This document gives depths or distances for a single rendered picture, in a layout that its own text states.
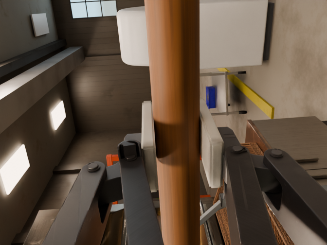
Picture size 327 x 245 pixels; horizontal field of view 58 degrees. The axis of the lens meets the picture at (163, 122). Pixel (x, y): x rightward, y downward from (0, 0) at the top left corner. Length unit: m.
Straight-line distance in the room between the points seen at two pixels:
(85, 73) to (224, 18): 9.23
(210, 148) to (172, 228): 0.09
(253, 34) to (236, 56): 0.27
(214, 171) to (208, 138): 0.02
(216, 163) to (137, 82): 11.52
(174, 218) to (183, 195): 0.02
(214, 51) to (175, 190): 2.91
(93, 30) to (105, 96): 2.50
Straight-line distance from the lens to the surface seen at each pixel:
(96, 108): 12.14
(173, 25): 0.16
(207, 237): 1.93
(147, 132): 0.17
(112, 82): 11.74
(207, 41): 3.05
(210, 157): 0.16
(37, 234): 2.23
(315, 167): 1.73
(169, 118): 0.18
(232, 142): 0.18
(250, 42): 3.16
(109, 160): 6.24
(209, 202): 2.22
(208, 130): 0.17
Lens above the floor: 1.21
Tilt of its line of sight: 1 degrees down
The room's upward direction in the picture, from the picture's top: 94 degrees counter-clockwise
